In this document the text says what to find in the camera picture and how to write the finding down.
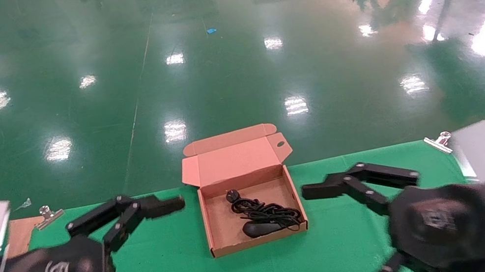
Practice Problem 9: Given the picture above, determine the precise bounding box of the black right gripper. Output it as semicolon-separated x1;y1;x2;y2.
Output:
285;141;485;272

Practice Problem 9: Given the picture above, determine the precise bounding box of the black mouse cable with plug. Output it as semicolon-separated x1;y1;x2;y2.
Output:
225;178;307;243

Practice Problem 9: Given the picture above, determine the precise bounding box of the open brown cardboard mailer box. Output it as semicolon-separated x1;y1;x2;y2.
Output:
174;119;313;262

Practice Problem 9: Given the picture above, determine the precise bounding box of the silver metal binder clip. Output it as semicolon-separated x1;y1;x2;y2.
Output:
33;203;67;231
423;131;455;158

